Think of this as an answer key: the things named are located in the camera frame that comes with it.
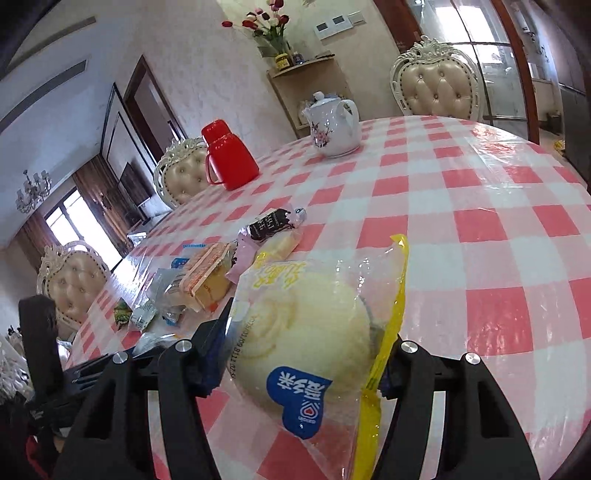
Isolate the dark brown snack packet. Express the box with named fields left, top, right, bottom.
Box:
left=238, top=208, right=308, bottom=243

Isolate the glass door with wooden frame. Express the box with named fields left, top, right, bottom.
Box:
left=374, top=0, right=542, bottom=145

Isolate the white floral teapot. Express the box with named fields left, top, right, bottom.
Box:
left=302, top=91, right=362, bottom=158

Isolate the orange yellow snack packet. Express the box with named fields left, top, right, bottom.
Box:
left=178, top=242, right=234, bottom=315

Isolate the green snack packet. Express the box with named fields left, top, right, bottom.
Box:
left=113, top=298, right=136, bottom=329

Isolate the red white checked tablecloth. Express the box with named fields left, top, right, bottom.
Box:
left=62, top=114, right=591, bottom=480

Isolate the bread bun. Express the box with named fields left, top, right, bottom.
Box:
left=221, top=234, right=411, bottom=480

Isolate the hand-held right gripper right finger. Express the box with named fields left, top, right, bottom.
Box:
left=369, top=336, right=541, bottom=480

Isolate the chandelier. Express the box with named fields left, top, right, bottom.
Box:
left=15, top=170, right=52, bottom=214

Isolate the small yellow cake packet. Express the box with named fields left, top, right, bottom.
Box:
left=256, top=228, right=302, bottom=265

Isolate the purple snack packet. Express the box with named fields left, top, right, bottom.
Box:
left=226, top=240, right=260, bottom=283

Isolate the brown curtain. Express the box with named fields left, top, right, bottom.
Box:
left=71, top=154, right=140, bottom=227

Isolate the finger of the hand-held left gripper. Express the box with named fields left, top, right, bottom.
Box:
left=59, top=353, right=118, bottom=411

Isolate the cream tufted ornate chair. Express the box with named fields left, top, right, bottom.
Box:
left=37, top=241, right=112, bottom=333
left=153, top=137, right=211, bottom=208
left=389, top=36, right=485, bottom=123

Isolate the white television cabinet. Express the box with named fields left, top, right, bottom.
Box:
left=127, top=210, right=172, bottom=246

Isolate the blue snack packet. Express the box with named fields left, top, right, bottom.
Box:
left=171, top=244, right=208, bottom=271

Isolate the clear grey snack packet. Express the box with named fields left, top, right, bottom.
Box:
left=144, top=268, right=186, bottom=324

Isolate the white wall switch panel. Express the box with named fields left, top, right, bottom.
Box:
left=313, top=11, right=366, bottom=37

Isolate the small white green packet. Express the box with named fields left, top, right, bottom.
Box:
left=129, top=305, right=158, bottom=331

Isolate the red thermos jug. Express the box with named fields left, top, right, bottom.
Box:
left=201, top=119, right=260, bottom=191

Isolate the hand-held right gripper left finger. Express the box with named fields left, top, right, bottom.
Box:
left=53, top=300, right=234, bottom=480

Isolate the window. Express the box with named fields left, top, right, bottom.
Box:
left=44, top=187, right=124, bottom=273

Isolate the dark wooden door frame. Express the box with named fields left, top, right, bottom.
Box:
left=123, top=54, right=188, bottom=141

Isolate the vase of red white flowers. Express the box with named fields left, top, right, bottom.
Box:
left=222, top=0, right=293, bottom=59

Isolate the wooden corner shelf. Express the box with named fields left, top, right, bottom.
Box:
left=267, top=55, right=357, bottom=139

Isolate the flat television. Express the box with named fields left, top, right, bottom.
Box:
left=119, top=161, right=154, bottom=209

